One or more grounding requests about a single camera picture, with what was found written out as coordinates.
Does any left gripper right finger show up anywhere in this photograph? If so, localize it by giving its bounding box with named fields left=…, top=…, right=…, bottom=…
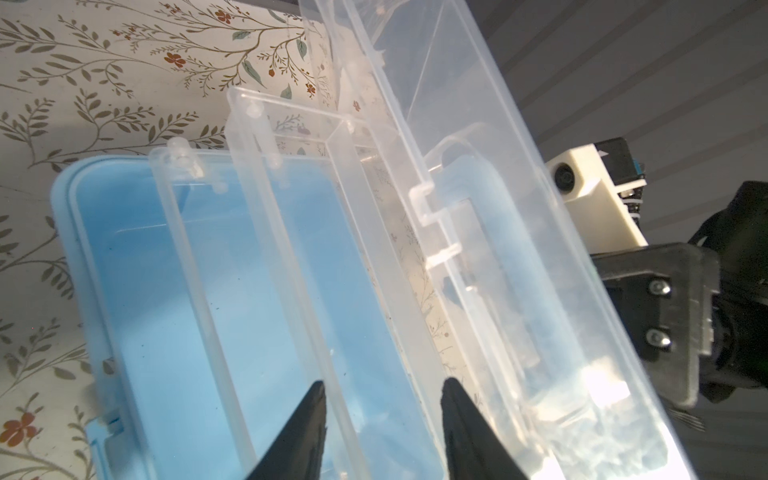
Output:
left=441, top=377, right=528, bottom=480

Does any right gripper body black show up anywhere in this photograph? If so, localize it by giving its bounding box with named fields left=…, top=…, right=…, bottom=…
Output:
left=592, top=243, right=720, bottom=409

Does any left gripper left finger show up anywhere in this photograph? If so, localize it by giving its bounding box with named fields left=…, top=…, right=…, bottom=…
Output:
left=246, top=381, right=327, bottom=480

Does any blue plastic tool box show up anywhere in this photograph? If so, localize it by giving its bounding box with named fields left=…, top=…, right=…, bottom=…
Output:
left=50, top=0, right=700, bottom=480

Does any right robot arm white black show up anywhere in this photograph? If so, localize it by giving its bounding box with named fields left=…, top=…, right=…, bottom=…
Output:
left=592, top=181, right=767, bottom=410

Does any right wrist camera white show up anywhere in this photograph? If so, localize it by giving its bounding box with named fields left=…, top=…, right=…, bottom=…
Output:
left=546, top=137, right=648, bottom=255

